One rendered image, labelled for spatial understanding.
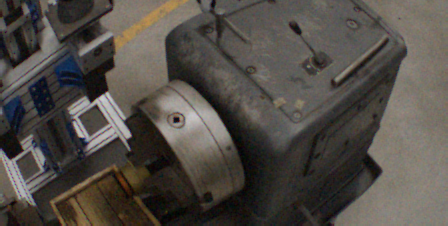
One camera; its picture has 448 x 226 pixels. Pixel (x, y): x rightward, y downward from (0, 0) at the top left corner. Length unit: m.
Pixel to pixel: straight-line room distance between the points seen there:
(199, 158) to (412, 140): 1.88
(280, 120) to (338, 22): 0.38
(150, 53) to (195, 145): 1.91
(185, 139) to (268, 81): 0.22
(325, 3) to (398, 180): 1.44
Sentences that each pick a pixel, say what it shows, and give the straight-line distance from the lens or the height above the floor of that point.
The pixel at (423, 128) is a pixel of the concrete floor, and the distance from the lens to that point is 2.85.
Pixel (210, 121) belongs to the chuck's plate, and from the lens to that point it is 1.08.
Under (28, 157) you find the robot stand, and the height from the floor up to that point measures 0.21.
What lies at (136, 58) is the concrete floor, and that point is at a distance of 2.92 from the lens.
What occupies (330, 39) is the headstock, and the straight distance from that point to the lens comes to 1.24.
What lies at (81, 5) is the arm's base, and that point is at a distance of 1.49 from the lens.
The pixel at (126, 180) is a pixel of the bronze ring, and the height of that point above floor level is 1.11.
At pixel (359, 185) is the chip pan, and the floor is 0.54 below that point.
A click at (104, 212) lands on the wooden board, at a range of 1.38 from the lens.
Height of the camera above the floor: 2.10
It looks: 52 degrees down
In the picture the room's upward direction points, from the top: straight up
